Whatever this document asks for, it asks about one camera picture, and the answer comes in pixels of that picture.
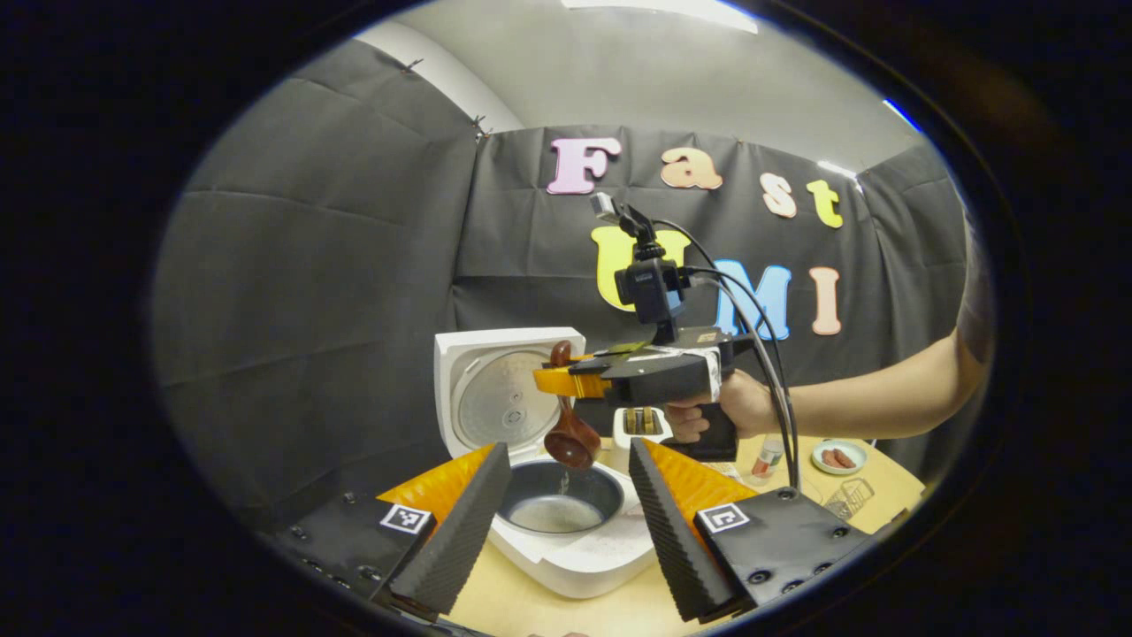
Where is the clear plastic bottle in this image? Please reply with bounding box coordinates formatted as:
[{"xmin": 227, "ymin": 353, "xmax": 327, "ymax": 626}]
[{"xmin": 750, "ymin": 435, "xmax": 786, "ymax": 483}]

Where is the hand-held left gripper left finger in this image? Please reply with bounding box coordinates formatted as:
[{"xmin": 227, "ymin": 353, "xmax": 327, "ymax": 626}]
[{"xmin": 265, "ymin": 442, "xmax": 514, "ymax": 620}]

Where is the black cable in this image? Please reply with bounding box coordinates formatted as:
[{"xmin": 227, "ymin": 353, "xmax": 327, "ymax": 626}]
[
  {"xmin": 653, "ymin": 219, "xmax": 791, "ymax": 417},
  {"xmin": 685, "ymin": 265, "xmax": 801, "ymax": 492}
]

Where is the white toaster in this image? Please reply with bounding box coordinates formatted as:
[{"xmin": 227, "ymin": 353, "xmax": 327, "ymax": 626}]
[{"xmin": 613, "ymin": 407, "xmax": 675, "ymax": 470}]

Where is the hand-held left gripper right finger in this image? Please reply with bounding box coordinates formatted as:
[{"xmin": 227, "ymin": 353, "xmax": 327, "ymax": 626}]
[{"xmin": 628, "ymin": 438, "xmax": 872, "ymax": 623}]

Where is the black backdrop cloth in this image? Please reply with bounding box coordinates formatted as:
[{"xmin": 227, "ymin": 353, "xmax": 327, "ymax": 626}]
[{"xmin": 150, "ymin": 40, "xmax": 974, "ymax": 532}]

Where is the white rice cooker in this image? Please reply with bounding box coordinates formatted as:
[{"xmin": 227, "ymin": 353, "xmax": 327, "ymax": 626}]
[{"xmin": 433, "ymin": 327, "xmax": 660, "ymax": 600}]

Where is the wire chopstick holder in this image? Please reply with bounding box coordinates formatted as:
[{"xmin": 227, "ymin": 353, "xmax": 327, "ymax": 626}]
[{"xmin": 824, "ymin": 478, "xmax": 876, "ymax": 521}]

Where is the pale green plate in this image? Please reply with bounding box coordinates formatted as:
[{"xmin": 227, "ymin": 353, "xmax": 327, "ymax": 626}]
[{"xmin": 811, "ymin": 440, "xmax": 868, "ymax": 476}]

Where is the brown wooden spoon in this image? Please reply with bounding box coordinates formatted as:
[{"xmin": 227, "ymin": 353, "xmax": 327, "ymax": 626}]
[{"xmin": 542, "ymin": 341, "xmax": 602, "ymax": 472}]

